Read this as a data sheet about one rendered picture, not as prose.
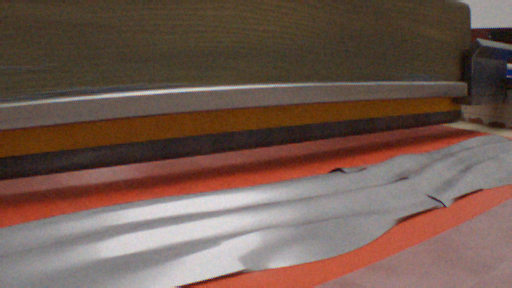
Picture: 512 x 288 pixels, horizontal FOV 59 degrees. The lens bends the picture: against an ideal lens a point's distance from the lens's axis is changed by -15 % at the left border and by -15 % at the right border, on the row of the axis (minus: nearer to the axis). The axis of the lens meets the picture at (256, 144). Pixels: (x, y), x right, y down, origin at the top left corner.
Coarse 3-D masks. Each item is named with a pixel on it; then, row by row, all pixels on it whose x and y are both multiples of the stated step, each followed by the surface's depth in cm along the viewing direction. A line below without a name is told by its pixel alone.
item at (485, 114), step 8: (496, 104) 41; (504, 104) 41; (464, 112) 44; (472, 112) 44; (480, 112) 43; (488, 112) 42; (496, 112) 41; (504, 112) 41; (464, 120) 44; (472, 120) 44; (480, 120) 43; (488, 120) 42; (496, 120) 41; (504, 120) 41
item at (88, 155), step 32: (288, 128) 28; (320, 128) 30; (352, 128) 31; (384, 128) 33; (0, 160) 19; (32, 160) 20; (64, 160) 21; (96, 160) 22; (128, 160) 23; (160, 160) 24
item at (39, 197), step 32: (192, 160) 27; (224, 160) 27; (256, 160) 27; (0, 192) 20; (32, 192) 20; (64, 192) 20; (96, 192) 20; (128, 192) 21; (160, 192) 21; (192, 192) 21; (0, 224) 16; (416, 224) 17; (448, 224) 17; (480, 224) 16; (352, 256) 14; (384, 256) 14; (416, 256) 14; (448, 256) 14; (480, 256) 13
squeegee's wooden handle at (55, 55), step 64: (0, 0) 17; (64, 0) 19; (128, 0) 21; (192, 0) 22; (256, 0) 24; (320, 0) 27; (384, 0) 30; (448, 0) 35; (0, 64) 18; (64, 64) 19; (128, 64) 21; (192, 64) 23; (256, 64) 25; (320, 64) 28; (384, 64) 31; (448, 64) 35
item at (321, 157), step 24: (312, 144) 32; (336, 144) 32; (360, 144) 32; (384, 144) 32; (408, 144) 32; (432, 144) 32; (312, 168) 25; (480, 192) 20; (504, 192) 20; (504, 216) 17
